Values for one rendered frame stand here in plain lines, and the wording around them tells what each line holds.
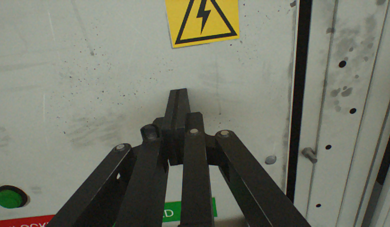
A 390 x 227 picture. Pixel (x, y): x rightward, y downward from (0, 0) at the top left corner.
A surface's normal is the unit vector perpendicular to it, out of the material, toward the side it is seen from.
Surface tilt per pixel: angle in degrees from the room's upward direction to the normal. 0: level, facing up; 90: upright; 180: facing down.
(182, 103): 0
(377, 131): 90
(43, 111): 90
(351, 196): 90
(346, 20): 90
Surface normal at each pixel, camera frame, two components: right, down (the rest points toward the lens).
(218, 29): 0.01, 0.46
